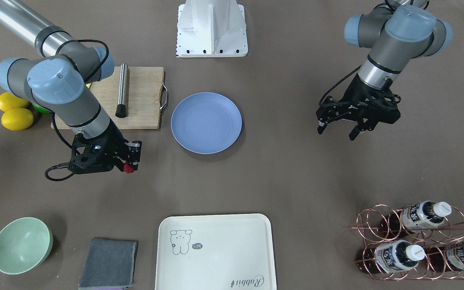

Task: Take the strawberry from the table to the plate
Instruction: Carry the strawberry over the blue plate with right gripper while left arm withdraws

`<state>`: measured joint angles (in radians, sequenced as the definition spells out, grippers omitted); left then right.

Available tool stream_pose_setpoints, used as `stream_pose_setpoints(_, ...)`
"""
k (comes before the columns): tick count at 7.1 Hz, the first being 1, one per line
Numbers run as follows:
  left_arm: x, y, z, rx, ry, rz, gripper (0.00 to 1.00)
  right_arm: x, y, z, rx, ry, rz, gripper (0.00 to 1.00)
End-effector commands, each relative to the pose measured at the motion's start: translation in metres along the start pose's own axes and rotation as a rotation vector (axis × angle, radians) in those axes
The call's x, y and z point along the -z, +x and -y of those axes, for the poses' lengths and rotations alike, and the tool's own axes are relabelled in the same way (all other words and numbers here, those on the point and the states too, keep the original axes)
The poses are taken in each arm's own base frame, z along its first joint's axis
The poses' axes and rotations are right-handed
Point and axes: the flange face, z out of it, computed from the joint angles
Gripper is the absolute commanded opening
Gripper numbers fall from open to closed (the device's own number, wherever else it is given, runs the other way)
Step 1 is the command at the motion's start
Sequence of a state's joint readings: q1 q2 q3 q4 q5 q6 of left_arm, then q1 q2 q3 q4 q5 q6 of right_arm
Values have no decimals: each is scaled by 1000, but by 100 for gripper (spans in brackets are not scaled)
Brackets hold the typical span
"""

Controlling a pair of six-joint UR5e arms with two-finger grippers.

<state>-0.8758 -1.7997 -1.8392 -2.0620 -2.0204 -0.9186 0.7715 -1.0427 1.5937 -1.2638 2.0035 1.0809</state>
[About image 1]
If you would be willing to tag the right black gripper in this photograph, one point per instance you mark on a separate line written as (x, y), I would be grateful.
(114, 141)

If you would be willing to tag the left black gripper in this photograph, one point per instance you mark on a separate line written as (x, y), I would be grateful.
(355, 96)

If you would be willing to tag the red strawberry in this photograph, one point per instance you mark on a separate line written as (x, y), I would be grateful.
(127, 168)

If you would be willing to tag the blue plate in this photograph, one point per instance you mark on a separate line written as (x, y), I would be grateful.
(206, 123)

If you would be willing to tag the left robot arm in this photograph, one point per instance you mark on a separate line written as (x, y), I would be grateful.
(396, 31)

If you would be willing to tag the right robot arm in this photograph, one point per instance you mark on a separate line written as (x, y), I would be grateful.
(57, 81)

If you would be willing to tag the steel muddler black cap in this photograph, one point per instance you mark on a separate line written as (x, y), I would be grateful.
(123, 92)

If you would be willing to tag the wooden cutting board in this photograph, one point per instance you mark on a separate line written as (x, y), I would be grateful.
(144, 97)

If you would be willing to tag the green lime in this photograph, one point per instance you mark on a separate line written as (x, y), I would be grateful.
(41, 109)

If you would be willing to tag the grey folded cloth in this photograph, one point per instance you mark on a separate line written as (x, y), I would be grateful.
(109, 266)

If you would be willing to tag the tea bottle back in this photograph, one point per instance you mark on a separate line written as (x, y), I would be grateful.
(415, 218)

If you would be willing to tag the tea bottle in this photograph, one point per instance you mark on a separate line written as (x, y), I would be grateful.
(415, 218)
(389, 257)
(447, 258)

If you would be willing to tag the green bowl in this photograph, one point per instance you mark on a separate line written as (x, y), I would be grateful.
(24, 244)

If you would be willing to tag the tea bottle front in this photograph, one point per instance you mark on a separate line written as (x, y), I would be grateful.
(389, 257)

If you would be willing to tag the cream rabbit tray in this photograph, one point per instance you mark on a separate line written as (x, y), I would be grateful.
(216, 252)

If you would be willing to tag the tea bottle middle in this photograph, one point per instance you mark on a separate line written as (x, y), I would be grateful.
(447, 258)

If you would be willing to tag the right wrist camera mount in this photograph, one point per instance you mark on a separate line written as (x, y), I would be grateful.
(87, 155)

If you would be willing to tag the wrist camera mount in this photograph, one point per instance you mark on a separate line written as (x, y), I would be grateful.
(385, 102)
(87, 155)

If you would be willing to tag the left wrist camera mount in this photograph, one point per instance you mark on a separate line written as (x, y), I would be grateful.
(385, 102)

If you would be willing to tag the copper wire bottle rack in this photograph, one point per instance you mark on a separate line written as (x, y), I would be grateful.
(368, 225)

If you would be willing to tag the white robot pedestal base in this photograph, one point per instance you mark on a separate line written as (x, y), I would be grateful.
(211, 28)

